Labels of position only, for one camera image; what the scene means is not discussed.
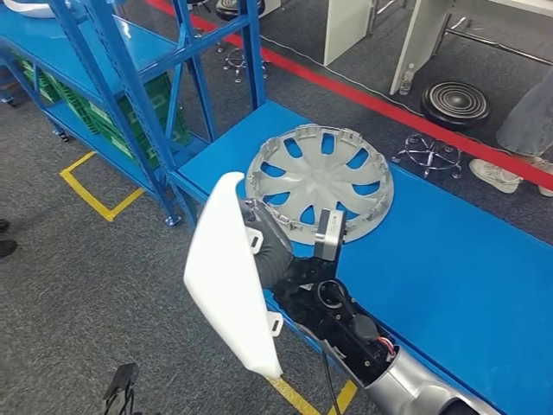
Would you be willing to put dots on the white desk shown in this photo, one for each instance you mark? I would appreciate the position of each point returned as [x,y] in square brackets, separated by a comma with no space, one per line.
[419,40]
[345,28]

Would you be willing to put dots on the red barrier belt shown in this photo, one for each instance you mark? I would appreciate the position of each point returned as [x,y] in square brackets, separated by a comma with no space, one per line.
[345,86]

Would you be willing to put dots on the chrome stool base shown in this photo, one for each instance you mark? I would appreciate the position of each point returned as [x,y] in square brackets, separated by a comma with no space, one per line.
[246,63]
[428,154]

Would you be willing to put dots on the person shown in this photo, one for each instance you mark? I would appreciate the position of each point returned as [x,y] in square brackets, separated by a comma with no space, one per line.
[526,120]

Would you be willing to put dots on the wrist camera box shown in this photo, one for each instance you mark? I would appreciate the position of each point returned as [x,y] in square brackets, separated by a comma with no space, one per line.
[330,235]
[121,380]

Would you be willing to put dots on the white plastic body part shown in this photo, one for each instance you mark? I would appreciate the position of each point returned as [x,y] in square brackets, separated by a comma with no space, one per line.
[225,275]
[30,8]

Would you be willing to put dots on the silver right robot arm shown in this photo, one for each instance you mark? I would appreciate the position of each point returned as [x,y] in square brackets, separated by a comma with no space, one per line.
[410,389]

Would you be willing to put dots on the silver wheel hubcap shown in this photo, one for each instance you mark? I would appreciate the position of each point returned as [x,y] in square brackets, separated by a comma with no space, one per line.
[320,183]

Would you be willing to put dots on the green plastic crate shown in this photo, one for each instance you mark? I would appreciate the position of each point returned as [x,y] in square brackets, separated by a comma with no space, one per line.
[43,86]
[151,103]
[82,111]

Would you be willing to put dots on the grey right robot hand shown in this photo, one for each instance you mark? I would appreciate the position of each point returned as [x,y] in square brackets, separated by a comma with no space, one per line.
[272,252]

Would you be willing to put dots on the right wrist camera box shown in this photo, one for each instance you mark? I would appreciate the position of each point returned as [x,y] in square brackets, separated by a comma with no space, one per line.
[330,235]

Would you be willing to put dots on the blue metal shelf rack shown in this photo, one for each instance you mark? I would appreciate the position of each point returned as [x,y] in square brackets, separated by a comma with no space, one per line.
[142,46]
[431,258]

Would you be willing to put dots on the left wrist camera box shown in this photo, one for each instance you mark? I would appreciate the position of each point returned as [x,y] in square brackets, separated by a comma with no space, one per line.
[121,380]

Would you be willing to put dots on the clear water bottle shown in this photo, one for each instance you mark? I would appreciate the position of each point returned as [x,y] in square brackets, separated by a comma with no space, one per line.
[407,80]

